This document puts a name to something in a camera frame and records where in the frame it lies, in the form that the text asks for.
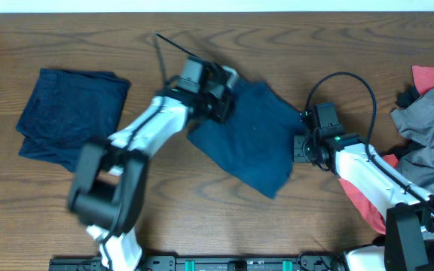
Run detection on navy blue shorts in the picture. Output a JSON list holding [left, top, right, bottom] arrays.
[[187, 79, 306, 199], [16, 69, 131, 172]]

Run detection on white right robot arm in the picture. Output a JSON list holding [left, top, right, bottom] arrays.
[[293, 134, 434, 270]]

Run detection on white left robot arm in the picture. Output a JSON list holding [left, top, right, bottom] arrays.
[[68, 62, 239, 270]]

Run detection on black garment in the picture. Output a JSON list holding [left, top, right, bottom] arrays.
[[384, 85, 423, 160]]

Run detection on folded navy blue shorts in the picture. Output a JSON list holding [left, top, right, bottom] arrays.
[[16, 69, 131, 172]]

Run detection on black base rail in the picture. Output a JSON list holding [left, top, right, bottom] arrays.
[[48, 253, 348, 271]]

